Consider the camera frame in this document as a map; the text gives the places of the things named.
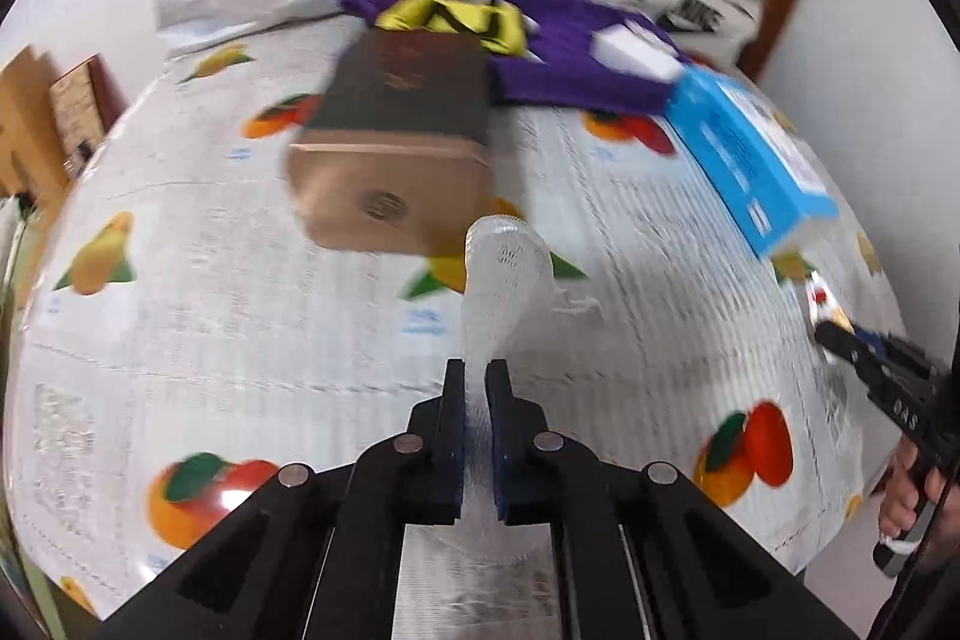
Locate person's right hand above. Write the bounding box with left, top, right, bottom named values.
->
left=877, top=441, right=953, bottom=540

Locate yellow cloth with black strap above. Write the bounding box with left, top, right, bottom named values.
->
left=373, top=0, right=530, bottom=58

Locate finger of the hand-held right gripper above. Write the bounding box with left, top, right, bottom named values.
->
left=851, top=325, right=940, bottom=380
left=814, top=320, right=877, bottom=380

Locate small red white packet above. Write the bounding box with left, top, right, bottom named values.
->
left=806, top=280, right=842, bottom=320

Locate wooden chair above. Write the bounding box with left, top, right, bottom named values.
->
left=0, top=44, right=68, bottom=199

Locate patterned brown book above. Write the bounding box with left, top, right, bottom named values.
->
left=49, top=53, right=113, bottom=161

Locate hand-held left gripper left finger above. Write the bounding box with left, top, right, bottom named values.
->
left=97, top=359, right=470, bottom=640

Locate purple towel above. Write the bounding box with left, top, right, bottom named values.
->
left=339, top=0, right=695, bottom=116

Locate white sponge block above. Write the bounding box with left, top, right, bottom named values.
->
left=589, top=19, right=687, bottom=86

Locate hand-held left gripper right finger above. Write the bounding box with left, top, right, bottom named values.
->
left=484, top=359, right=860, bottom=640

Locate blue cardboard box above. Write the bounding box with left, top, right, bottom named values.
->
left=664, top=64, right=839, bottom=259

